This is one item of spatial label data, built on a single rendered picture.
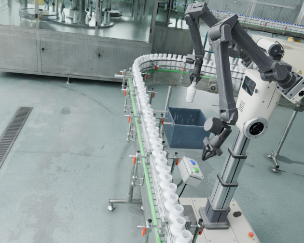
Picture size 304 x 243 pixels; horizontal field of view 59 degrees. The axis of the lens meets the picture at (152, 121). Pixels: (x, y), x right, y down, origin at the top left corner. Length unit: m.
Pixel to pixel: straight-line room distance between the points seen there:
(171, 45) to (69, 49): 2.90
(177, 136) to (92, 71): 3.05
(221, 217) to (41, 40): 3.85
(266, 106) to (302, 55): 4.09
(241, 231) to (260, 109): 1.09
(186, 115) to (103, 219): 1.17
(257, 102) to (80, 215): 1.74
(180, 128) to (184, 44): 5.00
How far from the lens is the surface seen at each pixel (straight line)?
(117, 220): 2.55
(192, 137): 2.18
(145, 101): 1.89
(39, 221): 2.57
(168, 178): 1.23
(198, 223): 1.16
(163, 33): 6.80
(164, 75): 3.18
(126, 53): 4.83
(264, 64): 1.43
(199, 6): 1.74
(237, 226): 2.44
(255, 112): 1.74
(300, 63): 5.81
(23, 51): 5.02
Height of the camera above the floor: 1.92
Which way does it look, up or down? 28 degrees down
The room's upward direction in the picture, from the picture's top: 10 degrees clockwise
